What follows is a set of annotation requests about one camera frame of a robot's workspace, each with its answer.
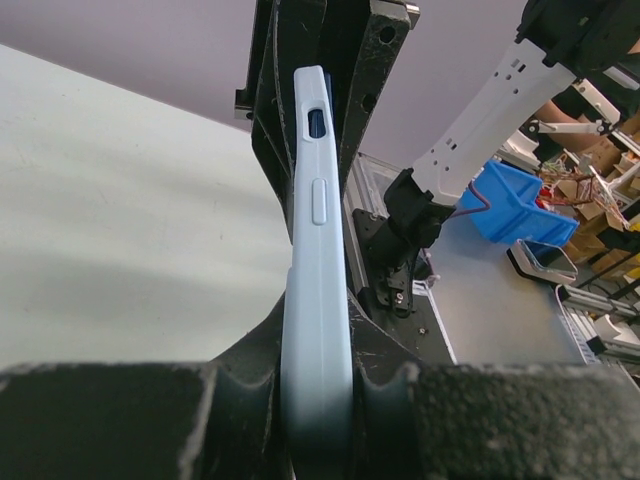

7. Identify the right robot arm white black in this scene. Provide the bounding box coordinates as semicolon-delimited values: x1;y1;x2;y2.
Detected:
235;1;639;248

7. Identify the black phone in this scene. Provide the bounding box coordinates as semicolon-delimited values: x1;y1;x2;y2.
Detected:
280;66;353;458

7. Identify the white shelf with cardboard boxes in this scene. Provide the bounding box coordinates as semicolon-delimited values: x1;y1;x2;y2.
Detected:
499;74;640;301

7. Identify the aluminium right side rail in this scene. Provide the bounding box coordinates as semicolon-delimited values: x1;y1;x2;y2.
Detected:
343;153;411;309

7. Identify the person in dark shirt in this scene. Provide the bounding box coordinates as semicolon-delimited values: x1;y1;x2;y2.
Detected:
534;42;639;152

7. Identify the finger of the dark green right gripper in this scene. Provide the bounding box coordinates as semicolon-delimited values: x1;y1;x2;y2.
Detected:
324;1;419;187
235;1;327;234

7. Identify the spare phone cases stack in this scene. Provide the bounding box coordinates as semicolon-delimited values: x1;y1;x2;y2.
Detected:
506;239;578;286

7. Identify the blue plastic storage bin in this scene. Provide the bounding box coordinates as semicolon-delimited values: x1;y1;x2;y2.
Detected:
470;160;579;247

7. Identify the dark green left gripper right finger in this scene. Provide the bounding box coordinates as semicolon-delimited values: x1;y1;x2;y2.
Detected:
348;299;639;479

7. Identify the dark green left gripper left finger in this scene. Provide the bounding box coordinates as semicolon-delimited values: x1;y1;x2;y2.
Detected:
1;305;288;479

